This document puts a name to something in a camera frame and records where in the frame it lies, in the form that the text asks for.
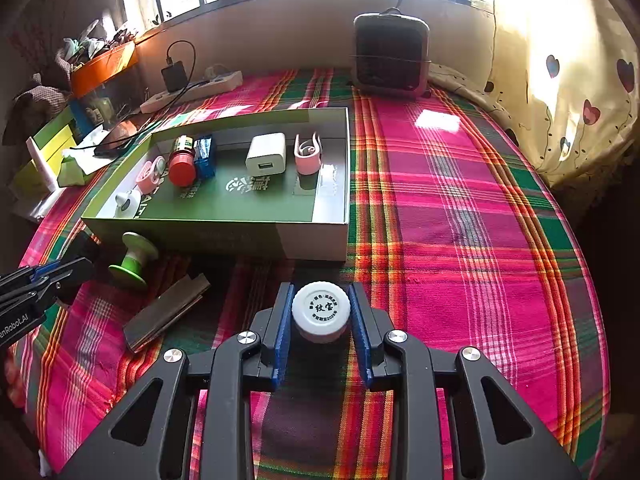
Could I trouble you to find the black power adapter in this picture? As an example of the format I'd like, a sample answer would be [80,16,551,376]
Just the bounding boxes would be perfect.
[160,61,189,93]

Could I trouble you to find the red cap bottle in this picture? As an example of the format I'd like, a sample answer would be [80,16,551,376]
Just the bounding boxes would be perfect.
[168,136,196,188]

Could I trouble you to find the blue transparent box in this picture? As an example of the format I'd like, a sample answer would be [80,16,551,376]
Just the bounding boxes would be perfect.
[193,134,217,181]

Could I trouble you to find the green white spool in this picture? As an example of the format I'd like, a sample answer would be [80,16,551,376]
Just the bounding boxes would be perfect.
[108,232,158,288]

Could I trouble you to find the white usb charger cube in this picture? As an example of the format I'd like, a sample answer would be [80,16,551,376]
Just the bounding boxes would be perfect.
[245,132,286,178]

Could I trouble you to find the white round jar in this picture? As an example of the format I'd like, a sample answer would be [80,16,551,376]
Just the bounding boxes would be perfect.
[292,281,350,344]

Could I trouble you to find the black smartphone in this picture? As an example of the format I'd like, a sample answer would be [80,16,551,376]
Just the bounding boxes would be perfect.
[93,120,149,158]

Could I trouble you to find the green cardboard box tray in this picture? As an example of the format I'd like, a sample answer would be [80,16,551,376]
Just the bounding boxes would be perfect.
[82,107,350,261]

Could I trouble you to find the green cloth pouch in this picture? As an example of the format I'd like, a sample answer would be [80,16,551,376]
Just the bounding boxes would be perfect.
[58,156,93,188]

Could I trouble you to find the pink clip holder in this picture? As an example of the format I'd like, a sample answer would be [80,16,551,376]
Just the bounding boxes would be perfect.
[294,132,322,176]
[136,155,166,195]

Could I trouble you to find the orange storage bin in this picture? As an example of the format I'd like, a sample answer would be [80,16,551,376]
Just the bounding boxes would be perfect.
[70,41,138,99]

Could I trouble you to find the yellow green box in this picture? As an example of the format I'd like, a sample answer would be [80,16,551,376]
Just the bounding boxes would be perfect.
[9,106,77,200]

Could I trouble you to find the heart pattern curtain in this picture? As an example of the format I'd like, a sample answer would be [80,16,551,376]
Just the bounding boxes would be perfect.
[430,0,639,190]

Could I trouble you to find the clear silver lighter case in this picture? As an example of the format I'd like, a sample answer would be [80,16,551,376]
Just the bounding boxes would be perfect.
[124,273,210,352]

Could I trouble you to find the small grey desk fan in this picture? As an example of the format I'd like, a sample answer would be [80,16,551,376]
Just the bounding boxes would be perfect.
[352,8,431,99]

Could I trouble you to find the black charging cable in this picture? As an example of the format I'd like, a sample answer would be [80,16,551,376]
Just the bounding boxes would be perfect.
[69,39,199,152]

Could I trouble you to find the white power strip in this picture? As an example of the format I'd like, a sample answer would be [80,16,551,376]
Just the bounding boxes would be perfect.
[140,70,243,114]

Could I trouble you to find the plaid tablecloth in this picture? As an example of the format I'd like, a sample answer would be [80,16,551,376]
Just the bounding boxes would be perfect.
[3,70,610,479]

